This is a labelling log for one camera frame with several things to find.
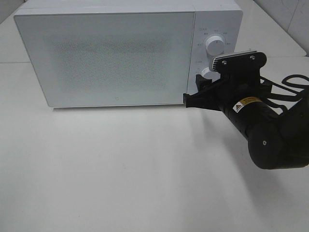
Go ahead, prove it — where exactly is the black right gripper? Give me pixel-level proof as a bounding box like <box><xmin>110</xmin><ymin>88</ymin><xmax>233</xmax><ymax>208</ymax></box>
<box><xmin>183</xmin><ymin>74</ymin><xmax>279</xmax><ymax>140</ymax></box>

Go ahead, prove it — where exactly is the white round knob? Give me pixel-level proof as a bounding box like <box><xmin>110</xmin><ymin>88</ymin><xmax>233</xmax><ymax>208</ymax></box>
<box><xmin>200</xmin><ymin>67</ymin><xmax>220</xmax><ymax>82</ymax></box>
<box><xmin>205</xmin><ymin>34</ymin><xmax>225</xmax><ymax>56</ymax></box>

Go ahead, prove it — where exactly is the white microwave door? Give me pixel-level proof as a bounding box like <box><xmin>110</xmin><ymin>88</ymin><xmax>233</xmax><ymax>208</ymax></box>
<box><xmin>14</xmin><ymin>12</ymin><xmax>195</xmax><ymax>108</ymax></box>

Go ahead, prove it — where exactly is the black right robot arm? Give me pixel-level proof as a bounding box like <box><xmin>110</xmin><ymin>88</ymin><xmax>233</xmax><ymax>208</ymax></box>
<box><xmin>183</xmin><ymin>73</ymin><xmax>309</xmax><ymax>170</ymax></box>

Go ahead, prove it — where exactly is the white microwave oven body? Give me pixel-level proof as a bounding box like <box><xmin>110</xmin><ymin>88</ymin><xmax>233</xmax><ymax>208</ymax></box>
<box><xmin>14</xmin><ymin>0</ymin><xmax>243</xmax><ymax>94</ymax></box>

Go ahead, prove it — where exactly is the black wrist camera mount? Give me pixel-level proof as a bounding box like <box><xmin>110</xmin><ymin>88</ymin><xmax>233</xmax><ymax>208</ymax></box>
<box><xmin>210</xmin><ymin>50</ymin><xmax>267</xmax><ymax>85</ymax></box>

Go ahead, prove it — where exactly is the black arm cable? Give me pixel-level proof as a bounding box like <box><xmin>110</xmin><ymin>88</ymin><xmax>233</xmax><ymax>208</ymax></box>
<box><xmin>259</xmin><ymin>74</ymin><xmax>309</xmax><ymax>114</ymax></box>

